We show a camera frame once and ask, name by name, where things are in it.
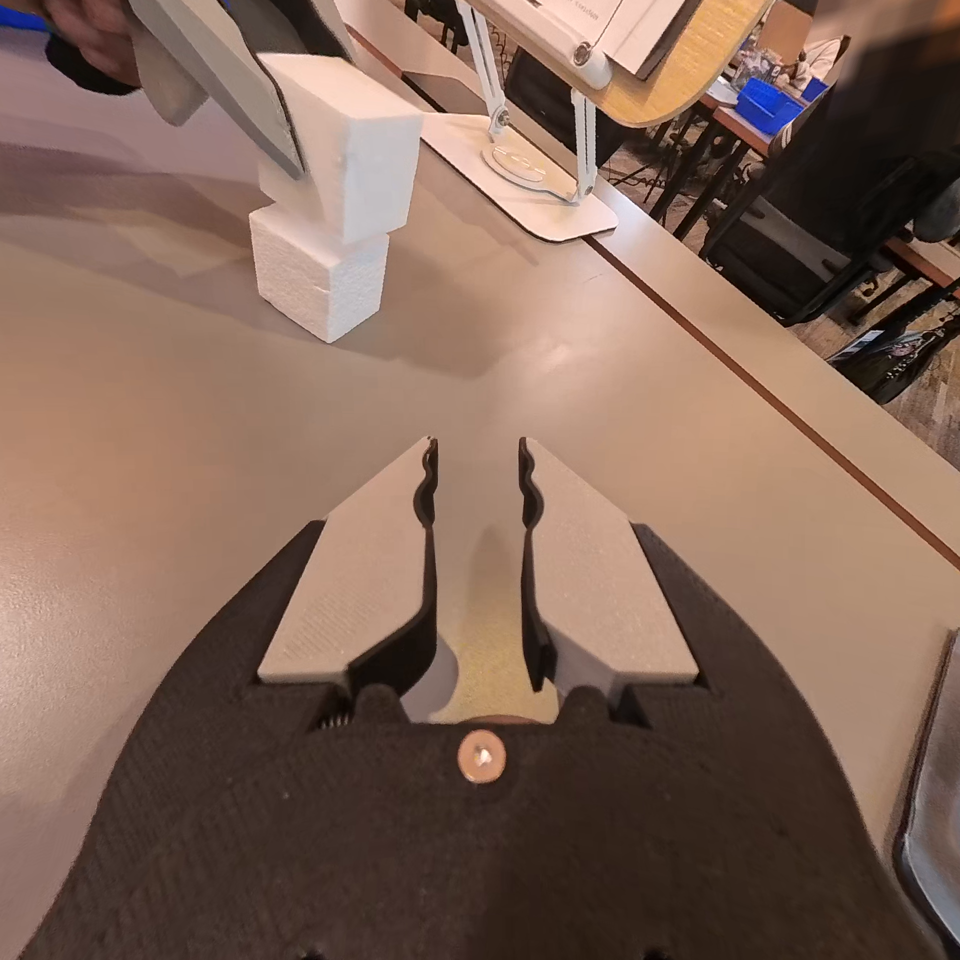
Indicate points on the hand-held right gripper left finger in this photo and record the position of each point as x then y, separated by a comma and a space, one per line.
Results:
352, 592

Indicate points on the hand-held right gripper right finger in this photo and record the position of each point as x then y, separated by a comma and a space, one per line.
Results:
607, 592

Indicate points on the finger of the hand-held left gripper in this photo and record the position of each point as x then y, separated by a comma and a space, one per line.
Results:
300, 26
210, 52

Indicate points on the white hard foam cube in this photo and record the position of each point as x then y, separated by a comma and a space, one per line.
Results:
360, 150
330, 292

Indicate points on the person's left hand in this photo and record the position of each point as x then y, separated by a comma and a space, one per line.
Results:
90, 26

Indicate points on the white wooden document stand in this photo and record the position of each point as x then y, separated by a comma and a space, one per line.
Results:
465, 150

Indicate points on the white printed paper sheet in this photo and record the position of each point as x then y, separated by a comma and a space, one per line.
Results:
637, 30

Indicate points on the black floor bag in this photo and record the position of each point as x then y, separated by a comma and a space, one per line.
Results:
900, 364

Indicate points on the small blue storage bin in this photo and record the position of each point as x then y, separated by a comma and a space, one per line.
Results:
816, 88
766, 105

